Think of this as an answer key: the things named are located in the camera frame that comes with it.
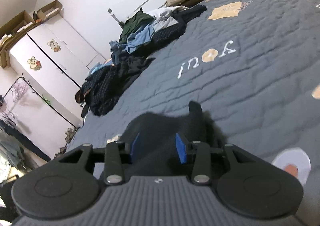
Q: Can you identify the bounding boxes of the black sweatshirt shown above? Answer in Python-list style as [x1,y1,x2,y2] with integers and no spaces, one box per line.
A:
[96,101,229,176]

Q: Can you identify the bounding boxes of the charcoal thin garment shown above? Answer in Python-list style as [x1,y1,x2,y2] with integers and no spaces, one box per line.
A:
[117,55,156,84]

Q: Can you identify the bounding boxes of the cartoon mouse sticker red patch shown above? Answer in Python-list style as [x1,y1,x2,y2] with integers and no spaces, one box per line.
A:
[27,57,42,72]

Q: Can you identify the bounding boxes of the small black garment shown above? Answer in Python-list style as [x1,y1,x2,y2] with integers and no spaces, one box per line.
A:
[179,4,208,23]

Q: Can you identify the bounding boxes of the light blue garment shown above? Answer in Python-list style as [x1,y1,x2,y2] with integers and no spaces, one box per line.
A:
[126,25,157,53]

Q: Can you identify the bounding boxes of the teal chevron towel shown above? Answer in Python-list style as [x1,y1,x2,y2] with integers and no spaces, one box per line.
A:
[90,62,111,75]

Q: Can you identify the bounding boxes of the bunch of pink hangers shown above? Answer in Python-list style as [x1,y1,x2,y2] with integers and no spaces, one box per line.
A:
[11,81,29,102]

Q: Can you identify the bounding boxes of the small navy dotted garment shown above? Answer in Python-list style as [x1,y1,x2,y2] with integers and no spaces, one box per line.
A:
[151,23,187,47]

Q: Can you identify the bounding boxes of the white grey garment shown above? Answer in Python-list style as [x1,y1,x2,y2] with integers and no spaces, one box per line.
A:
[147,6,183,32]

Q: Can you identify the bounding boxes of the black clothes rack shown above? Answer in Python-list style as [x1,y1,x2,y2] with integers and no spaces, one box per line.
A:
[0,74,78,130]

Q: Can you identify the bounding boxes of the dark hanging pants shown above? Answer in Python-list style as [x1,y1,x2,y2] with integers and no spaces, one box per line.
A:
[0,116,51,162]

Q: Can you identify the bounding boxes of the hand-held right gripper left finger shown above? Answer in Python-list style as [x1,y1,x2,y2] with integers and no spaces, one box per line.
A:
[59,133,140,186]

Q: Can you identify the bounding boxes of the dark green garment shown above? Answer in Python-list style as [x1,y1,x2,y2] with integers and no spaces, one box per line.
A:
[119,8,154,42]

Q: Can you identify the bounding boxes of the grey quilted bedspread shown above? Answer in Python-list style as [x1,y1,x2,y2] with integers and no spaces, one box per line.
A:
[66,0,320,216]

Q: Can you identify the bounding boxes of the navy dotted jacket orange lining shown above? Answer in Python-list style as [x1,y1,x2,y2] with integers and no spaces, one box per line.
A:
[75,65,131,117]

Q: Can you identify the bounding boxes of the white wardrobe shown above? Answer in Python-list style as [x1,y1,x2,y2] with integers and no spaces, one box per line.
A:
[9,18,108,127]

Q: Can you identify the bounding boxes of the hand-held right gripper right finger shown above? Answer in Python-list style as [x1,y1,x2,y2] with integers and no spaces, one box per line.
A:
[175,133,253,186]

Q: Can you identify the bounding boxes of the blue-grey denim garment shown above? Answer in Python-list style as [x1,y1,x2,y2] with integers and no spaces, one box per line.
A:
[109,40,129,66]

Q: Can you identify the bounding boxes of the open cardboard box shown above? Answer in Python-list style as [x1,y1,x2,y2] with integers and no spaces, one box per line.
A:
[36,0,63,19]
[0,10,36,39]
[0,50,9,68]

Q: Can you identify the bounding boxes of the row of shoes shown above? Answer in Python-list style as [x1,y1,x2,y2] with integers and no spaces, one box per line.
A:
[54,127,78,159]

